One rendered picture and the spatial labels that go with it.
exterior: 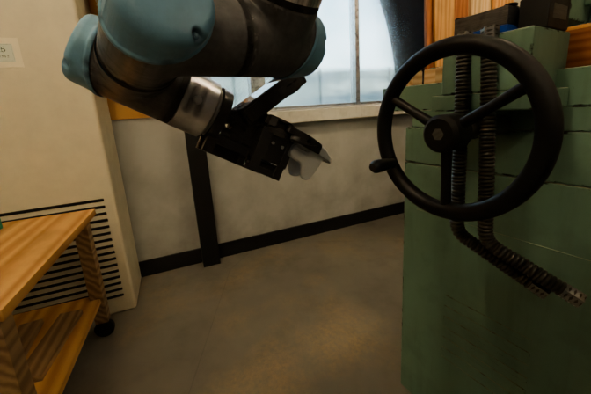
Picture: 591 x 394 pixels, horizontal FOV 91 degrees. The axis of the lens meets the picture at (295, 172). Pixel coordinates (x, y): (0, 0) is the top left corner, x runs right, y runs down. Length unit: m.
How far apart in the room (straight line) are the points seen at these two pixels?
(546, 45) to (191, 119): 0.53
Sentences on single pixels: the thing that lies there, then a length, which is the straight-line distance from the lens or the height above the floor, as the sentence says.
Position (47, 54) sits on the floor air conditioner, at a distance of 1.48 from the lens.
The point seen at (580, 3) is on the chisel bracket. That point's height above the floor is 1.03.
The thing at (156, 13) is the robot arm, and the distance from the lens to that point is 0.25.
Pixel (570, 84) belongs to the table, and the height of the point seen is 0.87.
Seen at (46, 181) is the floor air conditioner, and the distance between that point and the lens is 1.50.
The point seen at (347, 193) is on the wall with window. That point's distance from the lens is 2.12.
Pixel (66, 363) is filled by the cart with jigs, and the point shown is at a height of 0.18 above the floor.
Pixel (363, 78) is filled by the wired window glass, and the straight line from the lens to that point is 2.21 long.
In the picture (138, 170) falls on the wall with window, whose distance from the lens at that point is 1.74.
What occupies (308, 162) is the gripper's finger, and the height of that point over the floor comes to 0.78.
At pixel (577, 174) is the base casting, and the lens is 0.66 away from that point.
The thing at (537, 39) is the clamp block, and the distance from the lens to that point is 0.59.
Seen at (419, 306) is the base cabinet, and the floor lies 0.31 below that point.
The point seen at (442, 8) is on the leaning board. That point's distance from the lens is 2.44.
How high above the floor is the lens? 0.86
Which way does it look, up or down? 12 degrees down
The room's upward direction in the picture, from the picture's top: 4 degrees counter-clockwise
